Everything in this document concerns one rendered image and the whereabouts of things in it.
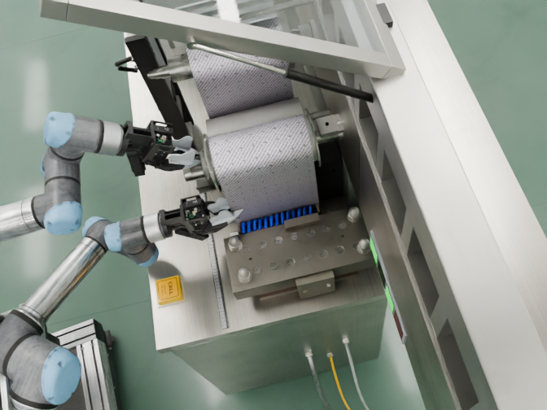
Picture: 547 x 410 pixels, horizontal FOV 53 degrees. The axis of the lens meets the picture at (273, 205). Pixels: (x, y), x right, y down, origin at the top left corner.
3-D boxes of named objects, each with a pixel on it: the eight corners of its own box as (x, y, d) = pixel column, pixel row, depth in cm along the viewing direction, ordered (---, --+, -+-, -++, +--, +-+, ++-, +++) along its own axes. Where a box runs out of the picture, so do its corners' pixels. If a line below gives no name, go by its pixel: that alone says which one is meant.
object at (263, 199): (236, 222, 153) (222, 189, 137) (318, 202, 153) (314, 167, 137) (237, 224, 153) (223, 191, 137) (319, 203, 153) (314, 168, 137)
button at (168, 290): (157, 283, 161) (155, 280, 159) (181, 277, 161) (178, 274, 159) (159, 305, 158) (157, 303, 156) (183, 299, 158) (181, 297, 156)
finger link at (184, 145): (208, 145, 134) (173, 140, 129) (198, 159, 138) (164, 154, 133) (206, 134, 136) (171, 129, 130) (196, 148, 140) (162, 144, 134)
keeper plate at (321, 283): (299, 293, 153) (295, 279, 144) (334, 284, 153) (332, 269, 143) (300, 301, 152) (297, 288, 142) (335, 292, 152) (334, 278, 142)
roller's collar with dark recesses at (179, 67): (172, 69, 145) (165, 52, 140) (194, 63, 145) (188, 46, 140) (175, 88, 142) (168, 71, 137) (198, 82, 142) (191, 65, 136)
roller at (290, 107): (212, 137, 157) (203, 111, 146) (299, 115, 156) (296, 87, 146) (219, 172, 151) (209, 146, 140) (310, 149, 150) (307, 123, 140)
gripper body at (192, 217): (206, 218, 139) (159, 229, 139) (213, 232, 147) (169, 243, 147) (201, 192, 143) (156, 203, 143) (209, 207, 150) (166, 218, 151)
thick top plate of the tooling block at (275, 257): (227, 247, 156) (223, 238, 151) (365, 213, 155) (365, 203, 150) (237, 300, 148) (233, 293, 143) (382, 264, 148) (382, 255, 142)
